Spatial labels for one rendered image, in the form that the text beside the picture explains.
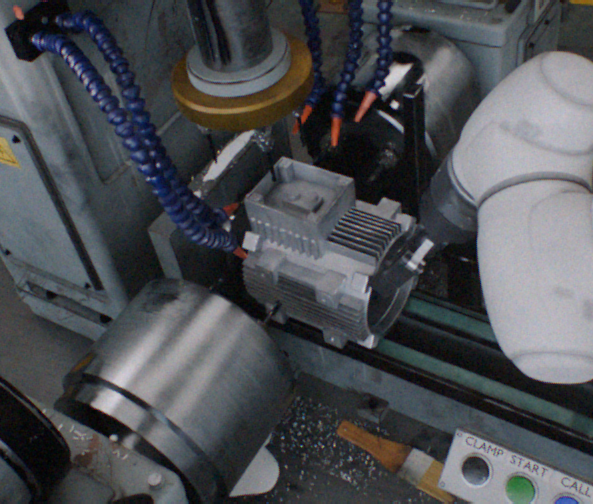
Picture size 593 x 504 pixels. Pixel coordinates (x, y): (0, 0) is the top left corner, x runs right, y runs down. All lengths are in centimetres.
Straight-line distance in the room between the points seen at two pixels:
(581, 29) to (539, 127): 280
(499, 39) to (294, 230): 49
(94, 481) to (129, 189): 49
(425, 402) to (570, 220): 60
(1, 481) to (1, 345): 82
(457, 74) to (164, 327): 65
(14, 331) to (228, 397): 69
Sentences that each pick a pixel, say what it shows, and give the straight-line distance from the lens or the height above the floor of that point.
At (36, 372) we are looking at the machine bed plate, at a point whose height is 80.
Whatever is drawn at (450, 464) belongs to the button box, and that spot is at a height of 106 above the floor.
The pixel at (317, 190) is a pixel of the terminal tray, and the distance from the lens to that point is 120.
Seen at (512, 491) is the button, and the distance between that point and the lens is 96.
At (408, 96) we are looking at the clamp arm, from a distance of 113.
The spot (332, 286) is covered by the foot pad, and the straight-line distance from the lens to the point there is 112.
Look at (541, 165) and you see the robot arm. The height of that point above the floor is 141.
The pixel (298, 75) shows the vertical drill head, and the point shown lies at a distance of 104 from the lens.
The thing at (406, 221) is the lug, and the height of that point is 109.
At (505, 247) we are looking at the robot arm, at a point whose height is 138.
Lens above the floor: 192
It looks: 46 degrees down
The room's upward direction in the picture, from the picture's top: 12 degrees counter-clockwise
